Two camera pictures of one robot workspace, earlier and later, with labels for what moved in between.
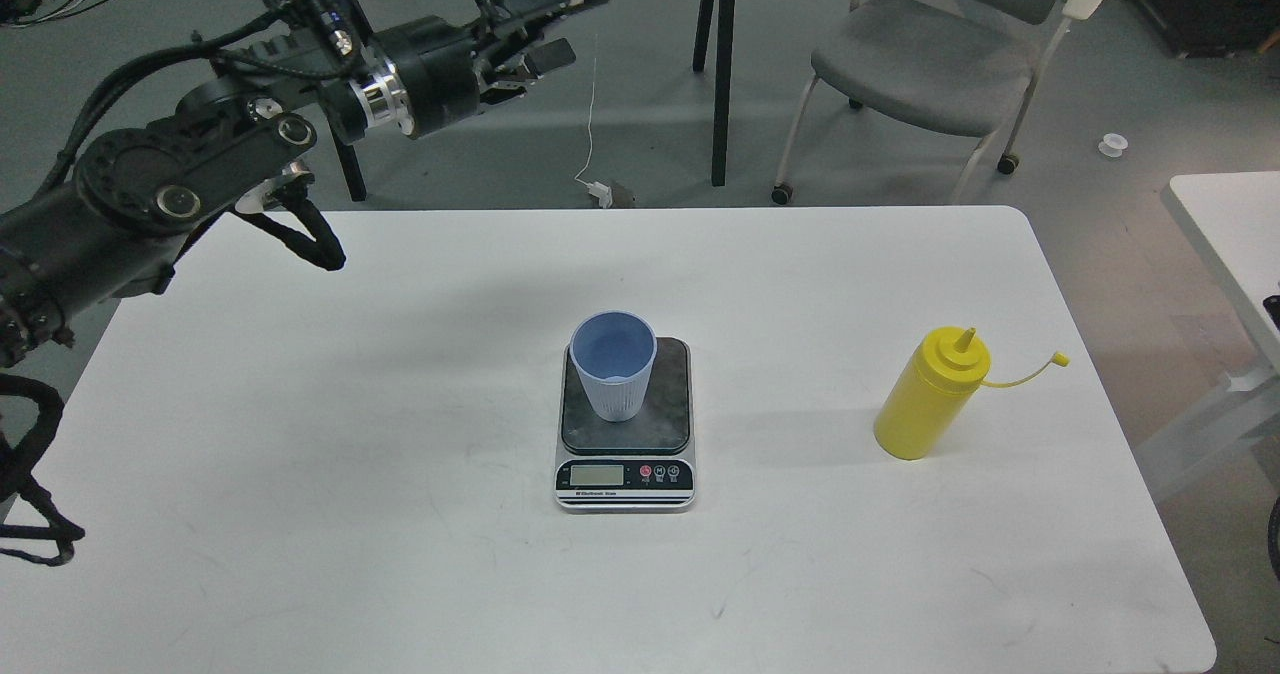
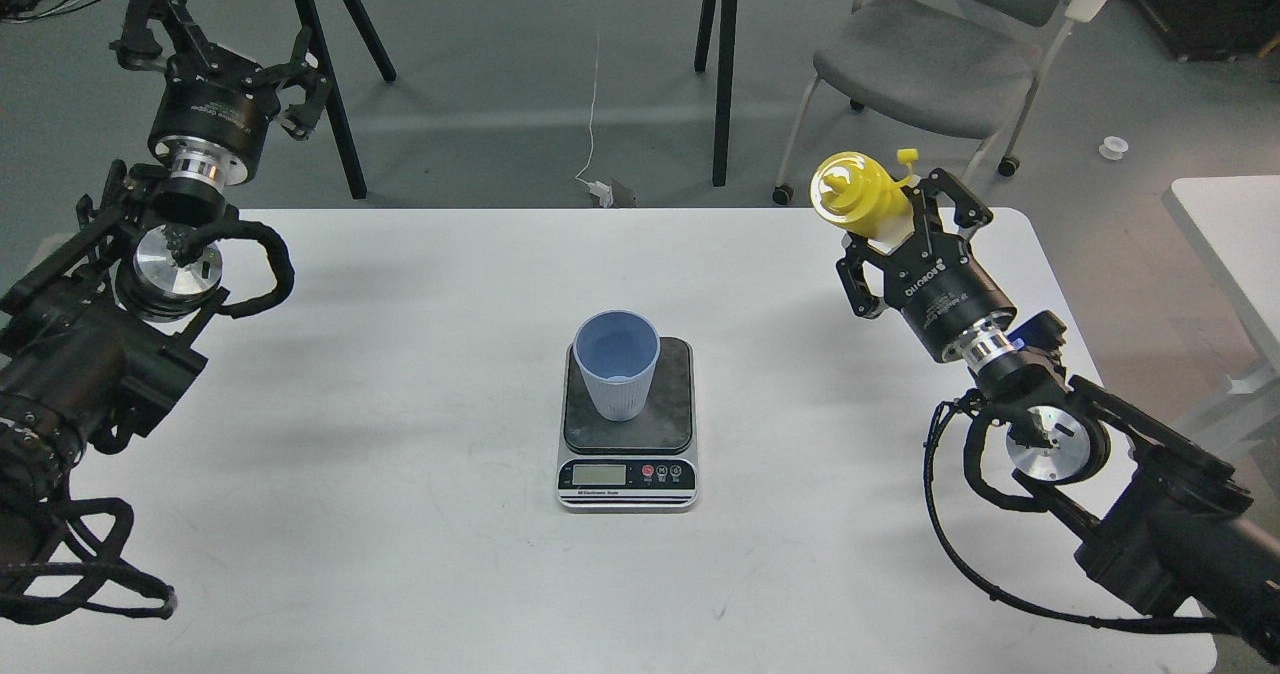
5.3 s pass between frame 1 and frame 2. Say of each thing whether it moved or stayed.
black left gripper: moved
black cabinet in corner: stayed
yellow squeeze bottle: moved
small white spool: stayed
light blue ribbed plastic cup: stayed
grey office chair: stayed
